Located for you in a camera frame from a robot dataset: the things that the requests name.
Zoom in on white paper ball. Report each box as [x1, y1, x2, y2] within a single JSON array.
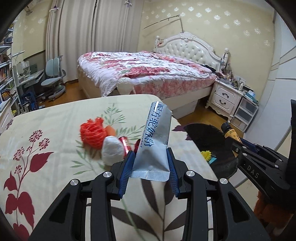
[[101, 136, 125, 166]]

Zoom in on silver foil sachet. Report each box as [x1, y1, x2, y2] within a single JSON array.
[[131, 101, 171, 182]]

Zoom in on dark red velvet scrunchie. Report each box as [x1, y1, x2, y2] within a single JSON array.
[[133, 139, 141, 154]]

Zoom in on red small bottle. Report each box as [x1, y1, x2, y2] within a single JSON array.
[[118, 137, 132, 156]]

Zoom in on yellow foam fruit net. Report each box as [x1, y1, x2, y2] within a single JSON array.
[[201, 151, 212, 162]]

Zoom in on teal white powder sachet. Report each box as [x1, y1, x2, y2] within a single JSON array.
[[208, 157, 217, 165]]

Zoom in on orange plastic wrapper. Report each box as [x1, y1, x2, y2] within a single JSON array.
[[105, 126, 116, 137]]

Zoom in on red foam fruit net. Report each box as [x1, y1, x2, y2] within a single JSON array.
[[80, 118, 107, 150]]

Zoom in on brown glass bottle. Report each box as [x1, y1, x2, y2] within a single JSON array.
[[221, 122, 242, 143]]

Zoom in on black round trash bin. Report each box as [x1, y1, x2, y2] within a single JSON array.
[[184, 123, 238, 179]]

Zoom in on white cardboard box under bed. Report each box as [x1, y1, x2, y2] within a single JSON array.
[[172, 100, 198, 120]]

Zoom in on clear plastic drawer unit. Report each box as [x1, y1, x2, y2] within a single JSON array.
[[230, 96, 258, 133]]

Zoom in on white nightstand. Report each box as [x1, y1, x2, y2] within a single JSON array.
[[205, 80, 244, 123]]

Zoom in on cream floral table cloth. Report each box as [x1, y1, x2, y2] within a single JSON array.
[[0, 93, 219, 241]]

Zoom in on pink floral quilt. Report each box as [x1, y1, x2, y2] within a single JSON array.
[[78, 51, 217, 99]]

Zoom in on white bed with headboard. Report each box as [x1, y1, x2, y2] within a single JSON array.
[[77, 32, 230, 119]]

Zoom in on grey blue desk chair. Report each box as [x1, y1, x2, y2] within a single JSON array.
[[41, 55, 66, 100]]

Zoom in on study desk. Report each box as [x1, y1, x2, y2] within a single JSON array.
[[12, 63, 45, 114]]

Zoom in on white bookshelf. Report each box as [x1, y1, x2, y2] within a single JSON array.
[[0, 26, 20, 117]]

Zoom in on beige curtains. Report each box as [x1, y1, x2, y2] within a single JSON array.
[[46, 1, 144, 82]]

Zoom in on metal mosquito net rod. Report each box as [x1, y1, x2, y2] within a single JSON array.
[[143, 15, 185, 33]]

